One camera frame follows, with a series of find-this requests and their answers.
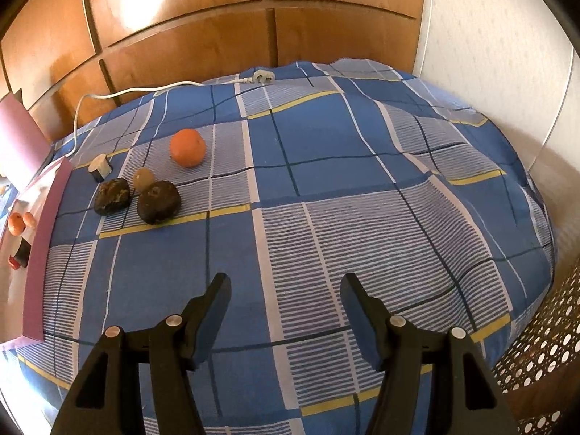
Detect large orange mandarin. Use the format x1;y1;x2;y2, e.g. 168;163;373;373
8;212;26;237

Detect dark brown rotten fruit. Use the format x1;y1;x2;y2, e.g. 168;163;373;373
137;180;182;225

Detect light wood log slice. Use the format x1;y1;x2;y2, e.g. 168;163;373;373
87;153;113;183

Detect woven cane chair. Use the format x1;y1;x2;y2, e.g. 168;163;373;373
493;263;580;434

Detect pink shallow tray box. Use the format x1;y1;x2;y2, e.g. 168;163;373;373
1;158;73;351

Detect small red tomato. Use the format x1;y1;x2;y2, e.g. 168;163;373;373
8;256;21;270

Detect bark covered wood log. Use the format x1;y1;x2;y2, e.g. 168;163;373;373
12;238;32;267

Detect dark brown wrinkled fruit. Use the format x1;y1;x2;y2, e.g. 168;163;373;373
94;178;132;216

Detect small tan kiwi fruit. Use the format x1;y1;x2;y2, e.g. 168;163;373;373
133;167;156;194

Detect small orange mandarin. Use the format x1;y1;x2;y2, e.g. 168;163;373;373
169;129;207;168

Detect blue plaid tablecloth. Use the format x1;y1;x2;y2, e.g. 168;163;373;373
1;60;555;434

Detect wooden wardrobe panels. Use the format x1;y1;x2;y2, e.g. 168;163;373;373
1;0;424;140

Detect white power cable with plug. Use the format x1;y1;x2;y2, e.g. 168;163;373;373
71;69;277;160

